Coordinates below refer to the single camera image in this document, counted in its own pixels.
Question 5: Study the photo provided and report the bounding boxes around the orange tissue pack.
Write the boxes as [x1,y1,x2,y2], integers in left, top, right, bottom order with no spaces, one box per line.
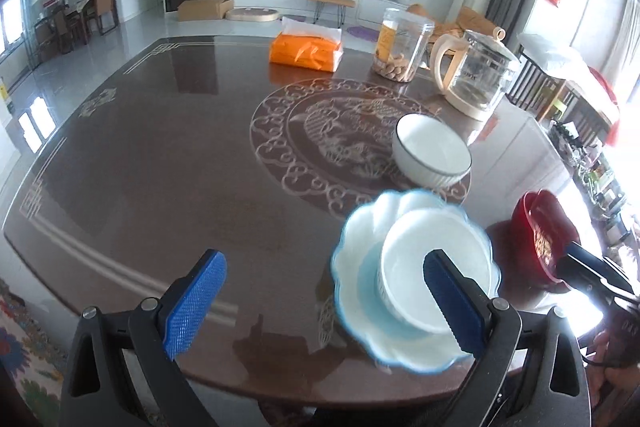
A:
[269,17,346,74]

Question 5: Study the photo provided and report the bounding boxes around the plain white bowl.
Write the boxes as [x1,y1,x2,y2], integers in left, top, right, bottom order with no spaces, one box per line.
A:
[377,207,496,335]

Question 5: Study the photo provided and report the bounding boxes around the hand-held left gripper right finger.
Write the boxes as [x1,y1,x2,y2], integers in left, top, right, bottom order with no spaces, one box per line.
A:
[423,249,593,427]

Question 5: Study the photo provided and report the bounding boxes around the wooden lounge chair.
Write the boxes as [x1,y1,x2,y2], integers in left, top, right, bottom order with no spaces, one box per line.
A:
[407,4,501,52]

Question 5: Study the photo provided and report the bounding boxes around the person's right hand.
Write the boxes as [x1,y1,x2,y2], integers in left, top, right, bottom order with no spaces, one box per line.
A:
[582,329,640,408]

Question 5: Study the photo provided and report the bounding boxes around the round beige floor cushion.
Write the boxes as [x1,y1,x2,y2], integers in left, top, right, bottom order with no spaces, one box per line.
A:
[225,7,281,25]

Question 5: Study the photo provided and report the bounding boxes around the white sheer curtain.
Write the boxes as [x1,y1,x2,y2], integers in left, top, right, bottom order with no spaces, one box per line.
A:
[600,0,640,88]

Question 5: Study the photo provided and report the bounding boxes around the white pillow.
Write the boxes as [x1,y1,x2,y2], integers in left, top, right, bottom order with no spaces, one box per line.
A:
[517,32,596,82]

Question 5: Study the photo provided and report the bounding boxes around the scalloped blue and white bowl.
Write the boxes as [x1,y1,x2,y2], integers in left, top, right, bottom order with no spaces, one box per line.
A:
[330,188,501,375]

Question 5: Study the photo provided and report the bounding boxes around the glass kettle with beige handle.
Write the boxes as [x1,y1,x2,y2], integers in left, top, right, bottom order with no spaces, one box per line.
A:
[430,27,522,122]

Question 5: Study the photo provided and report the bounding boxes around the red cloth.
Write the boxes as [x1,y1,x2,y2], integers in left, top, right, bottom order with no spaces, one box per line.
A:
[587,66,623,145]

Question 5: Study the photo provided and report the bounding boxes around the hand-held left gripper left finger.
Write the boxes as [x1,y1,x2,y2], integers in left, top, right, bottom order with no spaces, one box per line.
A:
[59,249,227,427]

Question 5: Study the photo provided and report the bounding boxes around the row of small bottles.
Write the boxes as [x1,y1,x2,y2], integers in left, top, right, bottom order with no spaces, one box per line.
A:
[547,119,636,258]

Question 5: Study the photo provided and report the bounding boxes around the dark wooden slatted chair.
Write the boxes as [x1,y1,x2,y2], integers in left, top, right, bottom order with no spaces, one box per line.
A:
[506,44,616,148]

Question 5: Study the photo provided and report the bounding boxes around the wooden dining chair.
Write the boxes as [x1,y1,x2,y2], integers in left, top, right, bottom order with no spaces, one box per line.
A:
[90,0,121,35]

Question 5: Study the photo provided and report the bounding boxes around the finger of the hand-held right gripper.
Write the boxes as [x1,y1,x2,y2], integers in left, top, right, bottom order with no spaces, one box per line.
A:
[567,241,633,293]
[557,256,640,308]

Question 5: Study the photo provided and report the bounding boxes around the ribbed white bowl black rim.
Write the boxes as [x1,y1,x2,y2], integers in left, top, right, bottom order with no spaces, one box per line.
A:
[391,113,472,188]

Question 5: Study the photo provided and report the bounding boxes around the cardboard box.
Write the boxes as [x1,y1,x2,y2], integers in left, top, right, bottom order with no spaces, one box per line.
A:
[177,0,235,22]

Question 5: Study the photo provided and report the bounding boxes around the clear plastic snack jar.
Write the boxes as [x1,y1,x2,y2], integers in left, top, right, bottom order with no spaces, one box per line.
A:
[371,8,435,84]

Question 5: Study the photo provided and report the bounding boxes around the red flower-shaped plate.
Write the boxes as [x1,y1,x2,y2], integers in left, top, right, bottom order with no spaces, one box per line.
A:
[511,189,582,294]

